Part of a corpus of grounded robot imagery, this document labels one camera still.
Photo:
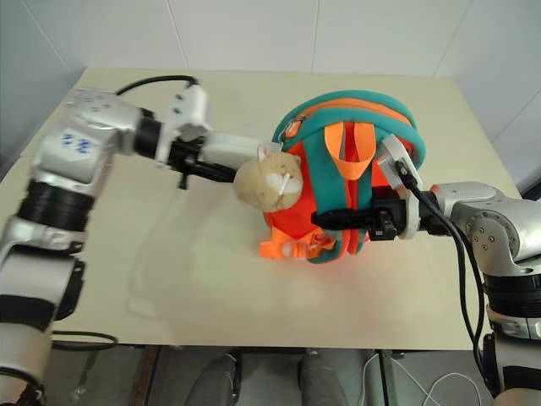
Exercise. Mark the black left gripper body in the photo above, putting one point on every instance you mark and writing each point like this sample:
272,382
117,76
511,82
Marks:
184,153

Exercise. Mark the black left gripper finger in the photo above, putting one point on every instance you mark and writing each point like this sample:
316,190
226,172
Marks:
217,171

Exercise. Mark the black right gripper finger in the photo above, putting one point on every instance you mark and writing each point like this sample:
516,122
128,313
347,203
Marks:
342,219

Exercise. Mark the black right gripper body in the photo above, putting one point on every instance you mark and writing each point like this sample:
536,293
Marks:
386,215

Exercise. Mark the orange and teal backpack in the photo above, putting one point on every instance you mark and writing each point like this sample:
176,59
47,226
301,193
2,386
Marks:
334,182

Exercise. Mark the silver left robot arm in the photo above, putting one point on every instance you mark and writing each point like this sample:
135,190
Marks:
63,156

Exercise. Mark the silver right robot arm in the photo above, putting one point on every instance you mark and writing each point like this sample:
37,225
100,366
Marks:
498,224

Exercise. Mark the beige plush cat toy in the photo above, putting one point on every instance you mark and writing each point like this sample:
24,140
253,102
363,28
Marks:
270,182

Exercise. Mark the dark grey rounded shape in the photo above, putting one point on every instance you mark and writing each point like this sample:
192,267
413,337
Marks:
329,378
217,380

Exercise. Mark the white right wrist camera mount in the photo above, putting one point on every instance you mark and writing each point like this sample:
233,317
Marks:
401,169

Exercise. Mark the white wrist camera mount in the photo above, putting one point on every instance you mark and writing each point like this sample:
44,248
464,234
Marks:
192,103
401,169

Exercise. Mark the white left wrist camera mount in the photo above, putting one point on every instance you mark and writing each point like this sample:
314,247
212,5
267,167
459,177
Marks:
192,103

